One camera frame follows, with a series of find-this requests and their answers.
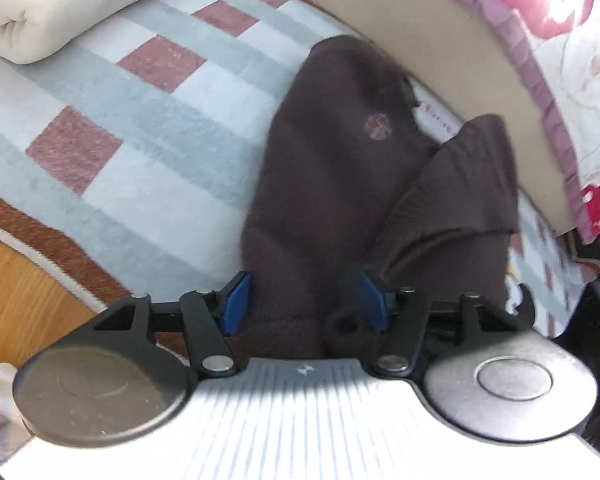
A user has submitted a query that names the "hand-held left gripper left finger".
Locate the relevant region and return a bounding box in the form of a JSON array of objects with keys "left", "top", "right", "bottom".
[{"left": 94, "top": 270, "right": 254, "bottom": 379}]

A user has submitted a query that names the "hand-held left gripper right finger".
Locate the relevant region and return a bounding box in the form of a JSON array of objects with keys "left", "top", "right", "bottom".
[{"left": 356, "top": 271, "right": 522, "bottom": 380}]

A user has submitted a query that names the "dark brown garment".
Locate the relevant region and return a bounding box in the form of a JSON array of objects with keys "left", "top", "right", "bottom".
[{"left": 240, "top": 35, "right": 522, "bottom": 361}]

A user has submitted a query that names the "checked printed blanket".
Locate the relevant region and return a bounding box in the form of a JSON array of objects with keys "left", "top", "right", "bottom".
[{"left": 0, "top": 0, "right": 588, "bottom": 362}]

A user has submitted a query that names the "cartoon quilt with purple border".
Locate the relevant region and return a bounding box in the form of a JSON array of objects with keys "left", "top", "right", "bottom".
[{"left": 399, "top": 0, "right": 600, "bottom": 247}]

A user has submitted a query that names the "cream folded blanket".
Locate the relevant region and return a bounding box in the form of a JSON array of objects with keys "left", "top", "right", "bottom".
[{"left": 0, "top": 0, "right": 241, "bottom": 66}]

